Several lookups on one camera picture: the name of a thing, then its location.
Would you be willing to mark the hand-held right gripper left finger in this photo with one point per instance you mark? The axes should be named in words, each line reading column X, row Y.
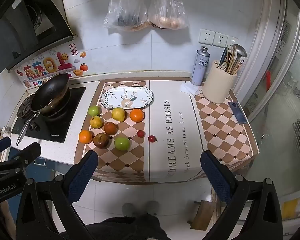
column 83, row 177

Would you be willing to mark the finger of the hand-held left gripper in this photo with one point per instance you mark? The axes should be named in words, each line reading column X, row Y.
column 27, row 155
column 0, row 145

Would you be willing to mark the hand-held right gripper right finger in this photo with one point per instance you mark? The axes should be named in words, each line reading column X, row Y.
column 215, row 176

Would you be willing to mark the orange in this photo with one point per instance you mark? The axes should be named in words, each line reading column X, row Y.
column 85, row 136
column 136, row 115

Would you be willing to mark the olive brown round pear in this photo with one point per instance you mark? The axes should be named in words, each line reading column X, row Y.
column 101, row 140

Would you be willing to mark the green apple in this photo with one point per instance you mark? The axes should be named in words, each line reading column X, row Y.
column 94, row 110
column 121, row 143

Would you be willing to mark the reddish brown round pear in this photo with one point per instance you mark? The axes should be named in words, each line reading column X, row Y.
column 111, row 128

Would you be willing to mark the yellow lemon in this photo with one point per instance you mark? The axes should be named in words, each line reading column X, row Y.
column 118, row 114
column 97, row 122

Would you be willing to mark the floral oval plate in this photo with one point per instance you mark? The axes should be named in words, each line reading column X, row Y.
column 127, row 98

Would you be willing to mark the person's left forearm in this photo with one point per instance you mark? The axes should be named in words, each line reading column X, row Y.
column 7, row 215

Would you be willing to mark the blue cabinet front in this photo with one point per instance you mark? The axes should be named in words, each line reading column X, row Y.
column 48, row 171

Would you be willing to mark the wooden stool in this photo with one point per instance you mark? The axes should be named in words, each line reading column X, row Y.
column 202, row 215

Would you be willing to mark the black glass gas stove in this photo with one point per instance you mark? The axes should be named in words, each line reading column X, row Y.
column 65, row 127

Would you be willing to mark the grey slipper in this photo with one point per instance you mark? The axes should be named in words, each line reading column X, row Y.
column 129, row 209

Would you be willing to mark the checkered brown table mat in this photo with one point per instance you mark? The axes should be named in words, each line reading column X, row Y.
column 160, row 155

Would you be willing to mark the blue phone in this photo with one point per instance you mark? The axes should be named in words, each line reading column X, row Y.
column 237, row 112

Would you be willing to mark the person's dark clothing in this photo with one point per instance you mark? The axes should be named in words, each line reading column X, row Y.
column 127, row 228

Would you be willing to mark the red cherry tomato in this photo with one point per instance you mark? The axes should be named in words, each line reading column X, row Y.
column 152, row 138
column 140, row 133

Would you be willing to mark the yellow box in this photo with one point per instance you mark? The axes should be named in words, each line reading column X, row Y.
column 292, row 208

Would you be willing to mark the cream utensil holder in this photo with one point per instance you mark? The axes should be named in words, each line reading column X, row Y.
column 217, row 87

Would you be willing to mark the white tissue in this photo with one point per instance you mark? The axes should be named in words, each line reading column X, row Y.
column 190, row 88

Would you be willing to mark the glass sliding door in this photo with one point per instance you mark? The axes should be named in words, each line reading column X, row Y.
column 290, row 105

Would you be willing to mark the red hanging ornament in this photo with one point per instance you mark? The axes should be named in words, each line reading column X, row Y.
column 267, row 80

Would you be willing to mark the bundle of chopsticks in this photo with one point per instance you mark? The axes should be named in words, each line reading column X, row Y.
column 230, row 63

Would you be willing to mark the black range hood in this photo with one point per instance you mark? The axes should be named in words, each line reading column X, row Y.
column 15, row 30

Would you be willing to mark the metal ladle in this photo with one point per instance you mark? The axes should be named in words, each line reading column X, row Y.
column 238, row 51

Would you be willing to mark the clear plastic bag of eggs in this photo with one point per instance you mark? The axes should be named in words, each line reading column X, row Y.
column 167, row 15

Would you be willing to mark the clear plastic bag dark contents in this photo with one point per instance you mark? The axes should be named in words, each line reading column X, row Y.
column 126, row 12

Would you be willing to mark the colourful wall sticker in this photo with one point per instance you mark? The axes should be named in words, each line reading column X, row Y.
column 52, row 65

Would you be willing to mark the white wall socket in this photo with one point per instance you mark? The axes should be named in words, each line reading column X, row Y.
column 220, row 39
column 232, row 41
column 206, row 37

